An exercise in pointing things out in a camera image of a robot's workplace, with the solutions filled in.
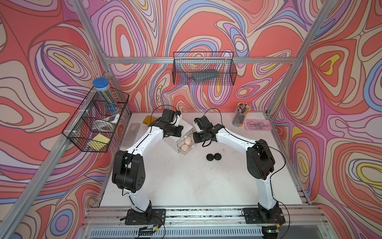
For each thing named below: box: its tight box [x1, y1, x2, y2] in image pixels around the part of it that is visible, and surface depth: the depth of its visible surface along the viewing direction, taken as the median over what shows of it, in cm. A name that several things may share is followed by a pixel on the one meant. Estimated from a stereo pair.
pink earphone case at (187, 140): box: [184, 136, 192, 145], surface depth 95 cm
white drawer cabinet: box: [162, 119, 196, 156], surface depth 94 cm
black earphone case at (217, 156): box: [213, 152, 222, 161], surface depth 95 cm
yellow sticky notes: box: [87, 133, 111, 151], surface depth 72 cm
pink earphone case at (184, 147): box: [180, 143, 189, 152], surface depth 95 cm
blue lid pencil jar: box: [92, 77, 118, 114], surface depth 76 cm
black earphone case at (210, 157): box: [206, 153, 215, 162], surface depth 96 cm
